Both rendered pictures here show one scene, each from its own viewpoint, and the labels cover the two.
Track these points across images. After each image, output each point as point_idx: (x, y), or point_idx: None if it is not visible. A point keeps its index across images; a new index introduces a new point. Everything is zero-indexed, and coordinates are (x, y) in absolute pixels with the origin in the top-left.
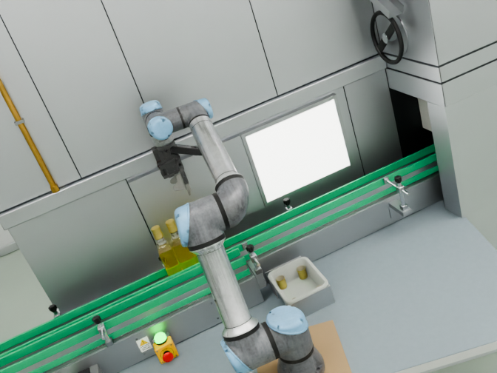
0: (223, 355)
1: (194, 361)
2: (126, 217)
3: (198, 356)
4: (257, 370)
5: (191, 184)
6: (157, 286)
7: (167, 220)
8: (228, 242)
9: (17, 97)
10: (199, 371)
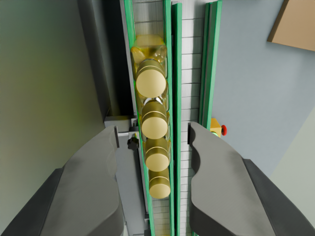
0: (248, 77)
1: (232, 105)
2: None
3: (228, 100)
4: (312, 50)
5: (6, 87)
6: (180, 149)
7: (151, 166)
8: (131, 17)
9: None
10: (249, 103)
